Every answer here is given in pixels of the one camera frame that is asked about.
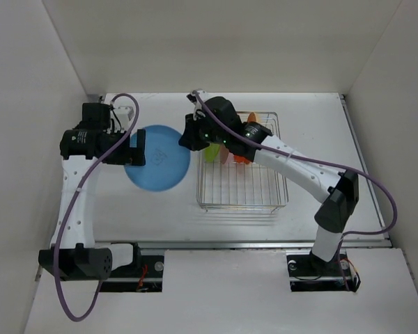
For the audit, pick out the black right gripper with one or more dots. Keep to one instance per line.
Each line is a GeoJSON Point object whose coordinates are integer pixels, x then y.
{"type": "Point", "coordinates": [189, 138]}

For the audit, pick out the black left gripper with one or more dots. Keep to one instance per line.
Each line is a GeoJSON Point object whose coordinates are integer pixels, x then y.
{"type": "Point", "coordinates": [130, 156]}

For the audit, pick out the blue plate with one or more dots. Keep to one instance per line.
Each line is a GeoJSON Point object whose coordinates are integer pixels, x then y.
{"type": "Point", "coordinates": [167, 162]}

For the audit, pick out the beige plate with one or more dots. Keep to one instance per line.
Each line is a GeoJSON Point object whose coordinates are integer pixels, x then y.
{"type": "Point", "coordinates": [253, 117]}

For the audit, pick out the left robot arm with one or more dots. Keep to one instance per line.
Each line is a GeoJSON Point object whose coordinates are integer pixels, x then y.
{"type": "Point", "coordinates": [73, 254]}

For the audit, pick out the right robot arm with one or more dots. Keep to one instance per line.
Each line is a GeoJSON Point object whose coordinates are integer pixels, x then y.
{"type": "Point", "coordinates": [337, 190]}

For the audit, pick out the green plate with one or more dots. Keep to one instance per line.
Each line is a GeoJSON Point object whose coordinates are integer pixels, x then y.
{"type": "Point", "coordinates": [211, 152]}

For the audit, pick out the pink plate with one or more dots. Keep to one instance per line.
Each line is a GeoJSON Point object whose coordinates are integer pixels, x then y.
{"type": "Point", "coordinates": [224, 155]}

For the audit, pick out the orange translucent plate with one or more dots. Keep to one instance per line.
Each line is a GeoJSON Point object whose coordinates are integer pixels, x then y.
{"type": "Point", "coordinates": [241, 160]}

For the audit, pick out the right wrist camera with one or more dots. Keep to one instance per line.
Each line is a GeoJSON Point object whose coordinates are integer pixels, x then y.
{"type": "Point", "coordinates": [196, 97]}

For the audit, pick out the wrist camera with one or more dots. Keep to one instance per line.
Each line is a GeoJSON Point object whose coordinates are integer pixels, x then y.
{"type": "Point", "coordinates": [122, 117]}
{"type": "Point", "coordinates": [196, 97]}

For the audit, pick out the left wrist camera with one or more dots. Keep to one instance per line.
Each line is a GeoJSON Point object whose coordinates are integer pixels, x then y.
{"type": "Point", "coordinates": [122, 117]}

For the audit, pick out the wire dish rack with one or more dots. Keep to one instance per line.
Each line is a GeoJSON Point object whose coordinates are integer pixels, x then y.
{"type": "Point", "coordinates": [241, 187]}

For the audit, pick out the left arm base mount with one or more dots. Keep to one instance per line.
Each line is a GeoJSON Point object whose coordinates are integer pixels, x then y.
{"type": "Point", "coordinates": [143, 275]}

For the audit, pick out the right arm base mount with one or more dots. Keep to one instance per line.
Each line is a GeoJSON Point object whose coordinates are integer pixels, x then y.
{"type": "Point", "coordinates": [308, 275]}

